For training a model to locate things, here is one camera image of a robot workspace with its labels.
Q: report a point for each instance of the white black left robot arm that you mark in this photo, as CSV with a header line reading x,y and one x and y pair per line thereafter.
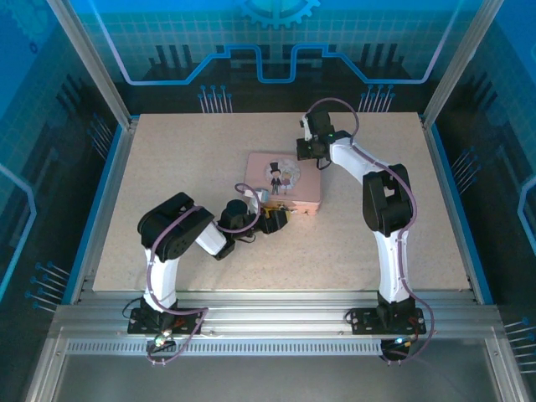
x,y
167,272

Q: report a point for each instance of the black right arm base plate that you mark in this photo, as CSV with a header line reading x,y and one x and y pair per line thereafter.
x,y
364,323

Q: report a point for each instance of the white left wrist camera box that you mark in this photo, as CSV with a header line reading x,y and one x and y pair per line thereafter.
x,y
260,196

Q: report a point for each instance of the blue circuit print panel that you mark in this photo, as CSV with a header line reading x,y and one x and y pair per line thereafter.
x,y
502,125
33,125

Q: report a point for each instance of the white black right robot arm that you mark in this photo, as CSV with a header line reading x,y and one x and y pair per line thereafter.
x,y
389,268

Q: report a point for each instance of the aluminium enclosure frame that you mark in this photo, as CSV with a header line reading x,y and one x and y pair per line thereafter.
x,y
272,312

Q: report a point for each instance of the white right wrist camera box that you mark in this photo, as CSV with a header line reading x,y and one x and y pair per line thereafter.
x,y
307,127

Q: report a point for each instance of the blue gear print panel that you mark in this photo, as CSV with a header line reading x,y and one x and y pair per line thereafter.
x,y
167,33

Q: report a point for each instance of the pink cartoon tin box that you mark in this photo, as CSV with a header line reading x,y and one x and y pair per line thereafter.
x,y
289,176

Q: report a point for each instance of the grey metal shelf plate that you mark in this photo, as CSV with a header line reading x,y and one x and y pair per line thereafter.
x,y
272,381

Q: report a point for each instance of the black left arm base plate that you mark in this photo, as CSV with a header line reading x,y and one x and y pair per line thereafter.
x,y
188,323

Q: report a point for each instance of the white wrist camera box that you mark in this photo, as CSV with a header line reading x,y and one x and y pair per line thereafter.
x,y
260,196
307,127

